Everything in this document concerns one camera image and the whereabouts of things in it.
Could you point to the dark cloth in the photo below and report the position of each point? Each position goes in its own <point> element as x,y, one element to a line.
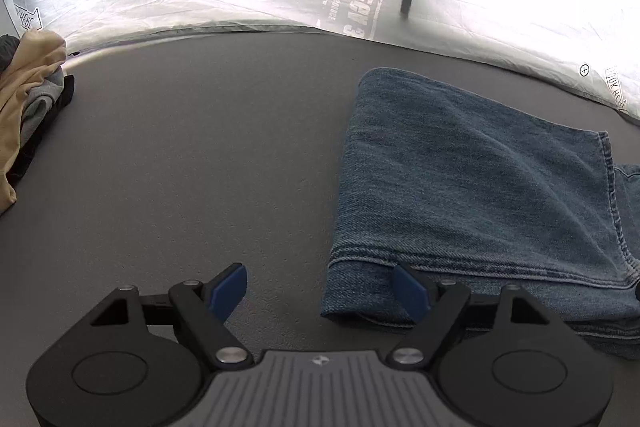
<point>9,52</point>

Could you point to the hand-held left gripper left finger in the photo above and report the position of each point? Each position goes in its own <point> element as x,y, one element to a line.
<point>227,289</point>

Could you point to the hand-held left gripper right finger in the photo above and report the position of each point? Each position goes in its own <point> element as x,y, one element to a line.
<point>411,294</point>

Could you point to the blue denim jeans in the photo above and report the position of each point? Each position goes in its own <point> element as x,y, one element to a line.
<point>475,182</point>

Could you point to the beige cloth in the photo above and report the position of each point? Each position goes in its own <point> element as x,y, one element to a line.
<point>15,107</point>

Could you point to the grey cloth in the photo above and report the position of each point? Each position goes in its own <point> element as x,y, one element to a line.
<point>44,102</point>

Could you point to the black cloth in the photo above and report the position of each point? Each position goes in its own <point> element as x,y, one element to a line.
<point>55,109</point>

